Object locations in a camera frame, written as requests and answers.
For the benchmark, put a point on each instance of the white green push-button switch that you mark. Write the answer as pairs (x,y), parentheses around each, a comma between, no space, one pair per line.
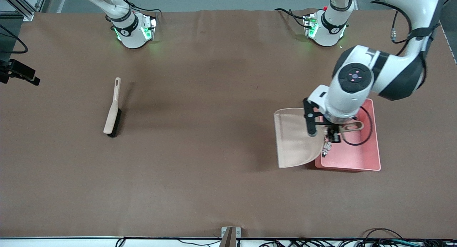
(326,149)

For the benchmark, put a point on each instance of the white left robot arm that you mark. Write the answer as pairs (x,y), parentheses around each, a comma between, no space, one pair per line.
(342,97)

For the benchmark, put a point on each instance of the aluminium frame profile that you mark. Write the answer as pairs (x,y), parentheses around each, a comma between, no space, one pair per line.
(26,15)

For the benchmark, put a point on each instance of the beige brush with black bristles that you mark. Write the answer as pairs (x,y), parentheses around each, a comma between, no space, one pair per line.
(111,115)

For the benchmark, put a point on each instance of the metal clamp bracket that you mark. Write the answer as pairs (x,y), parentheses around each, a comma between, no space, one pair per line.
(225,232)

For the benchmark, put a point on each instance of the brown table cover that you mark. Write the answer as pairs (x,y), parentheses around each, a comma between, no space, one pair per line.
(214,132)

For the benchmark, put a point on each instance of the beige plastic dustpan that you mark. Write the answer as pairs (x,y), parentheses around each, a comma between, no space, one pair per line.
(292,140)

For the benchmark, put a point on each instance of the pink plastic bin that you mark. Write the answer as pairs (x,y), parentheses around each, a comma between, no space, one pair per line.
(357,157)

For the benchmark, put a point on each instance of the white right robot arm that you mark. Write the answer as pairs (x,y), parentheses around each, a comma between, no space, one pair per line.
(130,33)

